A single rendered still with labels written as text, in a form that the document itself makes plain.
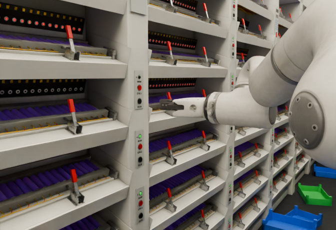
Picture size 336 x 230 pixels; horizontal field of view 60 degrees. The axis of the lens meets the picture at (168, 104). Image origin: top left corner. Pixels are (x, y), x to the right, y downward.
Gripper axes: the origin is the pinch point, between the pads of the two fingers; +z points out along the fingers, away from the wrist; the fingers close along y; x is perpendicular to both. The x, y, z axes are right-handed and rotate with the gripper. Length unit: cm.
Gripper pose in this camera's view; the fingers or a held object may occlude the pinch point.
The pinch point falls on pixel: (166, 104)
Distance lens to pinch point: 87.2
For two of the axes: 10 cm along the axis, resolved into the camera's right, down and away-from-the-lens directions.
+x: 0.0, -10.0, -0.9
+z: -8.0, -0.5, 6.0
